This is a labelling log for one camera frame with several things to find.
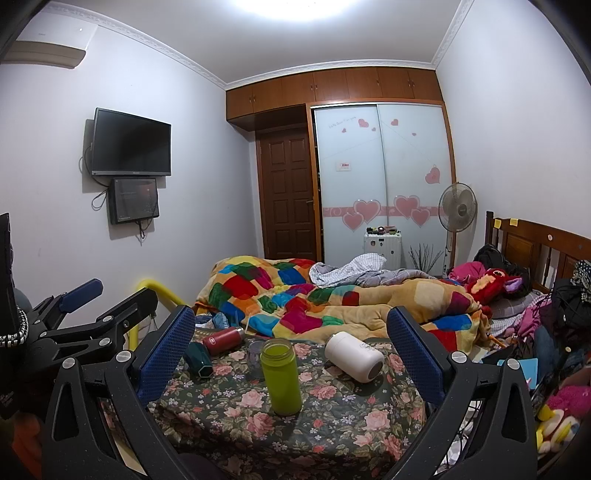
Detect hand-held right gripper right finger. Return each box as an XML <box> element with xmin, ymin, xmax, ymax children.
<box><xmin>386</xmin><ymin>307</ymin><xmax>539</xmax><ymax>480</ymax></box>

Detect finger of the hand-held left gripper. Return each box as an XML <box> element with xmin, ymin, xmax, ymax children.
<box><xmin>41</xmin><ymin>287</ymin><xmax>160</xmax><ymax>363</ymax></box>
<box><xmin>28</xmin><ymin>278</ymin><xmax>105</xmax><ymax>334</ymax></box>

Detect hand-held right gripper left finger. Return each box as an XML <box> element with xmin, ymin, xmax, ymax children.
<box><xmin>41</xmin><ymin>305</ymin><xmax>197</xmax><ymax>480</ymax></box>

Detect white cylindrical bottle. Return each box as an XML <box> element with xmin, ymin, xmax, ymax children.
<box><xmin>324</xmin><ymin>331</ymin><xmax>385</xmax><ymax>383</ymax></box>

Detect clear glass cup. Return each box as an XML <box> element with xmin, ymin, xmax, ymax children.
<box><xmin>246</xmin><ymin>340</ymin><xmax>265</xmax><ymax>379</ymax></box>

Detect green cup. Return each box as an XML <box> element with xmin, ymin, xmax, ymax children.
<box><xmin>260</xmin><ymin>338</ymin><xmax>303</xmax><ymax>415</ymax></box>

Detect dark green hexagonal bottle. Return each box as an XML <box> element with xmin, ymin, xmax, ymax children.
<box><xmin>185</xmin><ymin>342</ymin><xmax>214</xmax><ymax>381</ymax></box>

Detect red bottle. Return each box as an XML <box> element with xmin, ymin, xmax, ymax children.
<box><xmin>202</xmin><ymin>327</ymin><xmax>247</xmax><ymax>356</ymax></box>

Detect orange cloth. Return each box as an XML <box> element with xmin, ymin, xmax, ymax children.
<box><xmin>10</xmin><ymin>414</ymin><xmax>47</xmax><ymax>468</ymax></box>

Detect dried twig bundle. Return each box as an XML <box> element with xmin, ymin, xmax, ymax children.
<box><xmin>408</xmin><ymin>244</ymin><xmax>445</xmax><ymax>278</ymax></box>

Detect pink cloth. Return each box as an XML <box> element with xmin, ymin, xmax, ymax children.
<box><xmin>449</xmin><ymin>261</ymin><xmax>486</xmax><ymax>283</ymax></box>

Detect grey checked sheet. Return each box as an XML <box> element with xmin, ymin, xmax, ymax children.
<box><xmin>308</xmin><ymin>254</ymin><xmax>432</xmax><ymax>291</ymax></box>

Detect red plush toy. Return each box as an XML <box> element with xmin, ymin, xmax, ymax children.
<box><xmin>464</xmin><ymin>268</ymin><xmax>533</xmax><ymax>306</ymax></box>

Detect small white cabinet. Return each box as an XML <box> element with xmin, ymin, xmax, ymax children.
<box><xmin>362</xmin><ymin>231</ymin><xmax>403</xmax><ymax>269</ymax></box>

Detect black bag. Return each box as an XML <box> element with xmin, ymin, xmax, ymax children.
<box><xmin>473</xmin><ymin>244</ymin><xmax>523</xmax><ymax>278</ymax></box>

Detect colourful patchwork quilt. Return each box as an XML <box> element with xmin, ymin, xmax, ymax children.
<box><xmin>193</xmin><ymin>256</ymin><xmax>493</xmax><ymax>346</ymax></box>

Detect floral tablecloth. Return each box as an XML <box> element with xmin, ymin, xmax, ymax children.
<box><xmin>99</xmin><ymin>329</ymin><xmax>462</xmax><ymax>480</ymax></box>

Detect yellow and pink plush toy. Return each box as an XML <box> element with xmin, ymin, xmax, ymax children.
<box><xmin>534</xmin><ymin>384</ymin><xmax>591</xmax><ymax>459</ymax></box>

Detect standing fan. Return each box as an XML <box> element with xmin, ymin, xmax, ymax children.
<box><xmin>437</xmin><ymin>182</ymin><xmax>479</xmax><ymax>278</ymax></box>

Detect wooden bed headboard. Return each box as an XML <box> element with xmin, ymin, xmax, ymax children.
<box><xmin>484</xmin><ymin>211</ymin><xmax>591</xmax><ymax>298</ymax></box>

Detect black clothing pile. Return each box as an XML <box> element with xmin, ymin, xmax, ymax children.
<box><xmin>549</xmin><ymin>276</ymin><xmax>591</xmax><ymax>330</ymax></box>

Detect wardrobe with heart stickers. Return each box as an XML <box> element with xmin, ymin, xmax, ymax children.
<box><xmin>308</xmin><ymin>102</ymin><xmax>459</xmax><ymax>278</ymax></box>

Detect brown wooden door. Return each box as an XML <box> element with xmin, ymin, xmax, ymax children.
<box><xmin>255</xmin><ymin>129</ymin><xmax>320</xmax><ymax>262</ymax></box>

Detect white air conditioner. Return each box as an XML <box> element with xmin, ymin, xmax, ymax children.
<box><xmin>0</xmin><ymin>23</ymin><xmax>99</xmax><ymax>71</ymax></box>

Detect wooden overhead cabinets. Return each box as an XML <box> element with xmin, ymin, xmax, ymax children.
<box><xmin>225</xmin><ymin>67</ymin><xmax>447</xmax><ymax>133</ymax></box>

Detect yellow rail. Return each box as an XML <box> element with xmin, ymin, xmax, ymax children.
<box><xmin>126</xmin><ymin>277</ymin><xmax>189</xmax><ymax>358</ymax></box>

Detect small black wall monitor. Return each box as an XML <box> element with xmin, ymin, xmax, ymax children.
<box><xmin>108</xmin><ymin>178</ymin><xmax>161</xmax><ymax>226</ymax></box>

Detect black wall television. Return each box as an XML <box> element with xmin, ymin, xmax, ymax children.
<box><xmin>91</xmin><ymin>107</ymin><xmax>173</xmax><ymax>177</ymax></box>

